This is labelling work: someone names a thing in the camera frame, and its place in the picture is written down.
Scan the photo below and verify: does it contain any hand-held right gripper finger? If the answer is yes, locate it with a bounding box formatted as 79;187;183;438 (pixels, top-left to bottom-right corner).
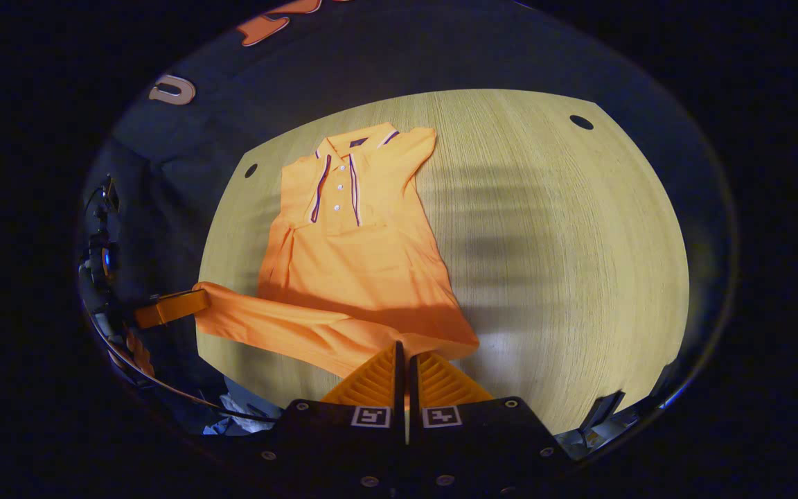
407;352;573;496
260;341;407;496

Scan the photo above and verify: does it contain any orange T-shirt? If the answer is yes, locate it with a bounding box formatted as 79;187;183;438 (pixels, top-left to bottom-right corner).
191;123;481;378

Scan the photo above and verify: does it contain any light blue clothing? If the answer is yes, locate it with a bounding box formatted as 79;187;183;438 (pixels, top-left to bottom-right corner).
202;378;278;436

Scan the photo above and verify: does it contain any black backdrop cloth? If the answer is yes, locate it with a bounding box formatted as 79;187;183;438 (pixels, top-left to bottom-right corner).
80;0;718;417

